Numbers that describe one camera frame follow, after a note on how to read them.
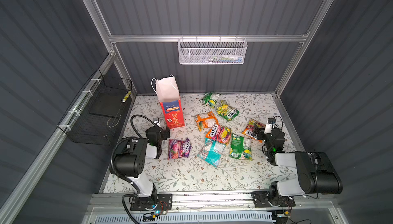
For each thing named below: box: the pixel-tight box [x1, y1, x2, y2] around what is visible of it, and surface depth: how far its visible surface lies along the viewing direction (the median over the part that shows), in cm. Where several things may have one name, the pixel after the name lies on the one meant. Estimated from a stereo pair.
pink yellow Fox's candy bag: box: [205, 123, 232, 146], surface depth 96 cm
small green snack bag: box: [200, 92, 222, 109], surface depth 114 cm
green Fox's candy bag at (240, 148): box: [228, 132, 253, 161], surface depth 91 cm
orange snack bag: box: [194, 111, 219, 132], surface depth 103 cm
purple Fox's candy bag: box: [167, 137, 192, 161], surface depth 90 cm
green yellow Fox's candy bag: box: [215, 100, 240, 122], surface depth 107 cm
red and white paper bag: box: [150, 74, 186, 130], surface depth 95 cm
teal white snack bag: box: [197, 137, 227, 168], surface depth 89 cm
